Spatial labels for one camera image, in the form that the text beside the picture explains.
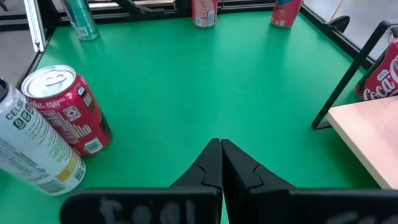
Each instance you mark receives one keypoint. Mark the silver aluminium post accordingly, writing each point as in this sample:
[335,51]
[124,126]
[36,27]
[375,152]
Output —
[35,28]

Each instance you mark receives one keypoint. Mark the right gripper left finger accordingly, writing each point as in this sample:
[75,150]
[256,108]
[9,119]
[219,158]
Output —
[205,174]

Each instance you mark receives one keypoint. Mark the wooden shelf board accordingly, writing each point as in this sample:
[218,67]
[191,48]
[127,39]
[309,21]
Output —
[373,133]

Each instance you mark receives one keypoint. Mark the green table mat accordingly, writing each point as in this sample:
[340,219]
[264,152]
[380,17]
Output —
[186,77]

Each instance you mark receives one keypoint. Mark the orange Fanta can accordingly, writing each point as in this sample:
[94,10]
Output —
[284,14]
[204,14]

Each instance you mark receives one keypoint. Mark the black metal shelf frame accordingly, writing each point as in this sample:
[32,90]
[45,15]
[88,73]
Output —
[343,85]

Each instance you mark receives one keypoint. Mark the red Coca-Cola can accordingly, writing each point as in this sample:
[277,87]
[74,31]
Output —
[381,81]
[71,115]

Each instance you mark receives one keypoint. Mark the blue silver Red Bull can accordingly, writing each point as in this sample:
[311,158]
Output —
[81,21]

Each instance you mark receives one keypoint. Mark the Celsius Tropical Vibe can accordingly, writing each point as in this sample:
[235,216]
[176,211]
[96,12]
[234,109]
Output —
[34,149]

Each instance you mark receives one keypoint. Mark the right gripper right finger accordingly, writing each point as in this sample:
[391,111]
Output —
[239,177]

